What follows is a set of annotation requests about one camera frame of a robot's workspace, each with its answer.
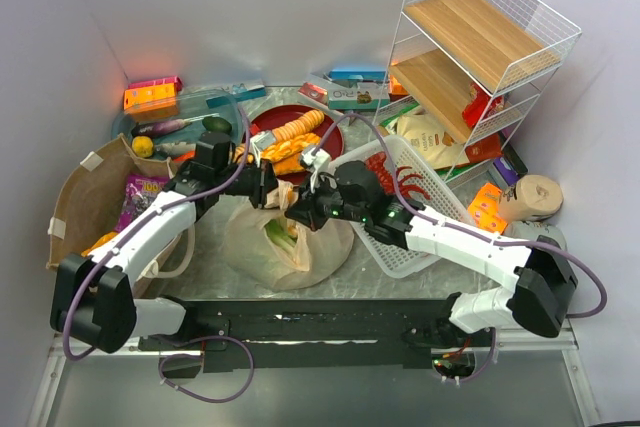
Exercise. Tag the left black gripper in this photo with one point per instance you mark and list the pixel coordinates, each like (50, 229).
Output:
(257, 183)

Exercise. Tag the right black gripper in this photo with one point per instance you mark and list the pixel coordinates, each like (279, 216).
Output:
(310, 209)

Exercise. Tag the green napa cabbage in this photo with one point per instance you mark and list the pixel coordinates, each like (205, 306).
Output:
(280, 237)

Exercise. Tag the orange plastic grocery bag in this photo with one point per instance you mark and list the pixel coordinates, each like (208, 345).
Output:
(283, 254)

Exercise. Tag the purple grape snack bag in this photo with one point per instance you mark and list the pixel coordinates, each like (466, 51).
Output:
(140, 192)

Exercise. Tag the yellow orange chips bag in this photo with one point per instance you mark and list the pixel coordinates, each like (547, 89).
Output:
(100, 242)

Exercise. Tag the brown paper grocery bag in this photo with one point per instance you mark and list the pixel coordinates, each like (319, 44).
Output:
(90, 202)

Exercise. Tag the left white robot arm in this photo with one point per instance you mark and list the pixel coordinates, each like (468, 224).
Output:
(93, 299)

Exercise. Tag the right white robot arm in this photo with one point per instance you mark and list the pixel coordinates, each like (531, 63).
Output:
(535, 283)

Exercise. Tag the orange flat bread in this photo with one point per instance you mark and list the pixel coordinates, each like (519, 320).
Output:
(289, 165)

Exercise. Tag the braided yellow bread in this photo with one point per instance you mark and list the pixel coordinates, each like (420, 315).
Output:
(284, 149)

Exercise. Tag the red toy lobster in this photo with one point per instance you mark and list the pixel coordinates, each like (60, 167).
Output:
(405, 175)

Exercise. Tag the dark green avocado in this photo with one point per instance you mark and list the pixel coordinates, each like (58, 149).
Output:
(217, 124)

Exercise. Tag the long orange bread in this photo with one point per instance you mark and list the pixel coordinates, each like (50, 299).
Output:
(304, 124)

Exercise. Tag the grey toy fish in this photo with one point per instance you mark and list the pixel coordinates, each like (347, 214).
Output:
(174, 149)

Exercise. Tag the teal white box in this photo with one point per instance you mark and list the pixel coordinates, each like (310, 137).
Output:
(240, 91)

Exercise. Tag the blue transparent bowl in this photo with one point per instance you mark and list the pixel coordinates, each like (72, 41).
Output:
(192, 107)

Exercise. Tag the red white box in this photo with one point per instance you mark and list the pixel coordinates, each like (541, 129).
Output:
(318, 97)

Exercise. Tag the purple eggplant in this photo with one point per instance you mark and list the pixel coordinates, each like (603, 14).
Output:
(159, 129)

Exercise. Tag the yellow lemon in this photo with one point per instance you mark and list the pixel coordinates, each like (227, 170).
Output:
(142, 146)

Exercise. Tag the teal cat picture box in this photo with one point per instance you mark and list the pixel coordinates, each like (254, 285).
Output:
(363, 96)

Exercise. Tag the white plastic basket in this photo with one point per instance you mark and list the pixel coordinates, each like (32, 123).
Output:
(396, 262)

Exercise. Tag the blue box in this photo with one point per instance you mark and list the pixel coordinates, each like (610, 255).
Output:
(357, 75)

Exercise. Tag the pink box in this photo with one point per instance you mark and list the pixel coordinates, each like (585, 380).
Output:
(175, 80)

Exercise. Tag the beige snack bag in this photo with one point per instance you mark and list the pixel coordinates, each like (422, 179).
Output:
(428, 137)

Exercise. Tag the orange box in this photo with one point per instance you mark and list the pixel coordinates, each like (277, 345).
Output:
(150, 99)

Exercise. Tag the orange packet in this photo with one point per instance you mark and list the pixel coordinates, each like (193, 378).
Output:
(484, 209)

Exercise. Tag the red snack packet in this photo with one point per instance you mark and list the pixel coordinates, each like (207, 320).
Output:
(479, 101)

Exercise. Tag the red box bottom shelf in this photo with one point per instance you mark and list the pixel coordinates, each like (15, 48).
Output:
(488, 148)

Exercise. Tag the purple pouch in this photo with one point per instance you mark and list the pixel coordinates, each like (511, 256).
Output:
(509, 172)

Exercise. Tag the grey paper roll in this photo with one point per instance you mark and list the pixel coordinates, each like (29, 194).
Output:
(536, 231)

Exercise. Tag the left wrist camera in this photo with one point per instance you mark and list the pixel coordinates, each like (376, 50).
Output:
(263, 140)

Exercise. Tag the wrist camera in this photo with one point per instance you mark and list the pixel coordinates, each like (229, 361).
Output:
(314, 159)
(263, 140)

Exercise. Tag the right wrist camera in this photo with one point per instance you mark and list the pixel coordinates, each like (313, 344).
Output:
(314, 159)

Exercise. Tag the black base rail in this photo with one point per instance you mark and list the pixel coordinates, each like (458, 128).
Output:
(300, 333)

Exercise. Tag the white wire shelf rack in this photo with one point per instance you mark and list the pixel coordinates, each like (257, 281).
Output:
(509, 48)

